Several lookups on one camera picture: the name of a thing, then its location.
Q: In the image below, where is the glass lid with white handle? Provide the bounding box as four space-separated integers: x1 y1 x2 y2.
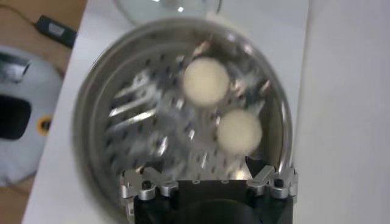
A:
114 0 223 27

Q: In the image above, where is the white steamed baozi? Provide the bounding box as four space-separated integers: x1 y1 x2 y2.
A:
182 57 231 107
215 108 263 156

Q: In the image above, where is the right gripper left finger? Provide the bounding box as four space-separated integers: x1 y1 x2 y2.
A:
119 166 180 214

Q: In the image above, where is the grey white robot body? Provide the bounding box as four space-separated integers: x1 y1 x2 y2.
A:
0 45 63 186

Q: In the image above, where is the stainless steel steamer basket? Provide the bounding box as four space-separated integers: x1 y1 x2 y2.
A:
72 18 294 220

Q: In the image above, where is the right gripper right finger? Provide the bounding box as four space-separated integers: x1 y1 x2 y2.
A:
245 155 299 200

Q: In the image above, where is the black power adapter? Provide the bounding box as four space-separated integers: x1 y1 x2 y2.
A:
35 14 77 49

